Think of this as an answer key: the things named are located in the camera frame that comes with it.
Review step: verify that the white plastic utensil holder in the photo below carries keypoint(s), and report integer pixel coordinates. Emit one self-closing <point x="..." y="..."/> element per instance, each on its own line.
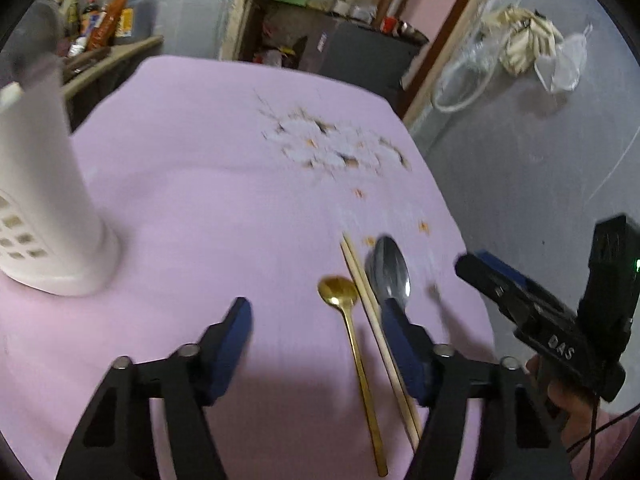
<point x="53" y="238"/>

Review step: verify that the large steel spoon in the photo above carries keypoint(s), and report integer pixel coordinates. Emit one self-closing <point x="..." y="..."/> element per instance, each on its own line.
<point x="38" y="33"/>

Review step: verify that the right hand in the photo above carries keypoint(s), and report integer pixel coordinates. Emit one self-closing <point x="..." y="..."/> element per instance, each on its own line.
<point x="578" y="408"/>

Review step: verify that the large oil jug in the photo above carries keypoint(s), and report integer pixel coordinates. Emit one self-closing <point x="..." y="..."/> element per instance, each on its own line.
<point x="135" y="23"/>

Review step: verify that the pink floral tablecloth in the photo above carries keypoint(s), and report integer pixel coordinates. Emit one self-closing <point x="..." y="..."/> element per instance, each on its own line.
<point x="225" y="180"/>

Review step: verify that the gold spoon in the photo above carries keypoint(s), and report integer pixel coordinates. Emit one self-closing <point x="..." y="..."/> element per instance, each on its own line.
<point x="341" y="294"/>

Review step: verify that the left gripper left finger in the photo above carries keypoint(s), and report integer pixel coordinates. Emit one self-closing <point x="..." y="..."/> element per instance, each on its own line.
<point x="222" y="346"/>

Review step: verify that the hanging plastic bag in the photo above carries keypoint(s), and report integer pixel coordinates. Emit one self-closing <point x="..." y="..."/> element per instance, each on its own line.
<point x="561" y="72"/>

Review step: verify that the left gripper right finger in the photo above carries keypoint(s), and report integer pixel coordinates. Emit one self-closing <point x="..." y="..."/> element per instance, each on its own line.
<point x="412" y="350"/>

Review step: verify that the grey cabinet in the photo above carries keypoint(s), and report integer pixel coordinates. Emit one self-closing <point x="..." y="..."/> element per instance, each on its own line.
<point x="361" y="55"/>

